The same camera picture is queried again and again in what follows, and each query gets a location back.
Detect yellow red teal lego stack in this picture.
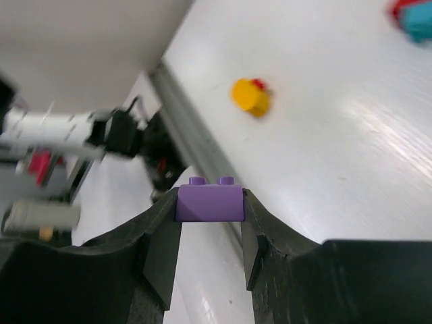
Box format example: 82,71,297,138
387,0,431,43

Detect aluminium table frame rails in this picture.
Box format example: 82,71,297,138
150,62,242,184

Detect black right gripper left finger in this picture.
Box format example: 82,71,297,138
1,189,182,323

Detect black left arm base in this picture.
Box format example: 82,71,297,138
105,95,187,202

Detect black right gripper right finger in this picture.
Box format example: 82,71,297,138
241,190,431,323

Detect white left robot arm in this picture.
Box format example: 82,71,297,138
1,109,143,160

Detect purple and teal lego stack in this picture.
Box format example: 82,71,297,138
175,176,244,223

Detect yellow round lego piece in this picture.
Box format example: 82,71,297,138
231,78,272,118

